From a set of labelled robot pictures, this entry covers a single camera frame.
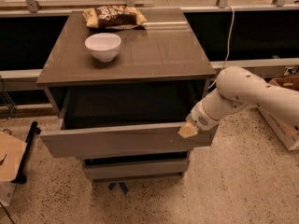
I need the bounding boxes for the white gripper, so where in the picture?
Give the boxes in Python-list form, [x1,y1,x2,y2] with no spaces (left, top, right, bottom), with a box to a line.
[178,102,219,138]

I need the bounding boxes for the grey top drawer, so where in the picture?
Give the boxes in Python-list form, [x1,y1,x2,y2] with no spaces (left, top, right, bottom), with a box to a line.
[40,90,217,159]

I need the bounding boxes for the grey drawer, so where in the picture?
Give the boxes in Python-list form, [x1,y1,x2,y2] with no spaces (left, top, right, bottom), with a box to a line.
[40,90,217,159]
[83,159,189,180]

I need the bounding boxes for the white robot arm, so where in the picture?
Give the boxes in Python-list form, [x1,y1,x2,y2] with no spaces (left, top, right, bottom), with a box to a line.
[178,66,299,138]

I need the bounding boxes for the grey drawer cabinet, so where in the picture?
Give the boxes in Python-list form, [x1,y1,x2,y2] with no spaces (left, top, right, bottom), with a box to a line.
[37,8,215,182]

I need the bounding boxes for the grey bottom drawer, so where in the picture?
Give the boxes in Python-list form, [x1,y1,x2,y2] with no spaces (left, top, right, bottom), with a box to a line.
[83,159,189,180]

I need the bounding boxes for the blue tape cross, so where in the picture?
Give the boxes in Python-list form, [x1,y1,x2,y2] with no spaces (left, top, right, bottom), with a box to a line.
[107,181,130,196]

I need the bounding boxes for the white ceramic bowl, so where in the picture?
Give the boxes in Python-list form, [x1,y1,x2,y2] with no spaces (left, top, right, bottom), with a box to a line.
[85,33,121,62]

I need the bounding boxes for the brown yellow snack bag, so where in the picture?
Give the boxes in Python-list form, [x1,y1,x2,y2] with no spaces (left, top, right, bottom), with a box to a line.
[83,6,147,29]

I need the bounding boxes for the black stand leg left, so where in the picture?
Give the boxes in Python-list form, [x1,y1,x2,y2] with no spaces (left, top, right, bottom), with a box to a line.
[13,121,41,184]

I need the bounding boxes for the cardboard box left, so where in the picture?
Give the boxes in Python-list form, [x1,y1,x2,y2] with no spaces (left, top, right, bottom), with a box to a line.
[0,132,27,206]

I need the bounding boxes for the white cable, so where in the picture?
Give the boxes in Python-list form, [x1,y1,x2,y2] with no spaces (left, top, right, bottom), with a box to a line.
[207,4,236,91]

